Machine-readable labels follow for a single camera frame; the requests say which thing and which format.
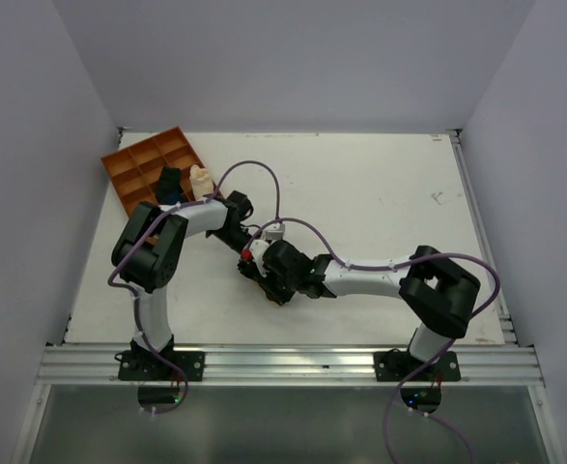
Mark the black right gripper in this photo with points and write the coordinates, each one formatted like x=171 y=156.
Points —
x=265 y=278

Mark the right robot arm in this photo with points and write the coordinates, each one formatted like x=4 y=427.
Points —
x=438 y=291

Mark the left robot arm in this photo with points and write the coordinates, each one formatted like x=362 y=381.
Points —
x=147 y=255

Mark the rolled beige underwear in tray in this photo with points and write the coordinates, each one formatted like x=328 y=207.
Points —
x=201 y=181

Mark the rolled navy underwear in tray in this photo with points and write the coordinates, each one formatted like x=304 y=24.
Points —
x=173 y=198

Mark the rolled black underwear in tray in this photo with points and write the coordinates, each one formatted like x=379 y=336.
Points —
x=169 y=181

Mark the orange compartment tray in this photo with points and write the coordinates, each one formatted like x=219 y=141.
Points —
x=134 y=170

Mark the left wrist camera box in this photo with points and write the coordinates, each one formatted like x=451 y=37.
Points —
x=274 y=232

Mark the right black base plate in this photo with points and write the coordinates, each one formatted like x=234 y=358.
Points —
x=394 y=365

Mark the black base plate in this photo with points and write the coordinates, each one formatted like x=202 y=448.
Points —
x=394 y=365
x=145 y=367

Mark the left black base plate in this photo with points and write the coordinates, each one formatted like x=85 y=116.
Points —
x=145 y=367

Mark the aluminium right side rail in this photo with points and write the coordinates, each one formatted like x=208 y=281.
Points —
x=502 y=310

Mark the aluminium rail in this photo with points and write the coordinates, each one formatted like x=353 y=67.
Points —
x=253 y=365
x=502 y=310

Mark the aluminium front rail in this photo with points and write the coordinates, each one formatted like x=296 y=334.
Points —
x=253 y=365

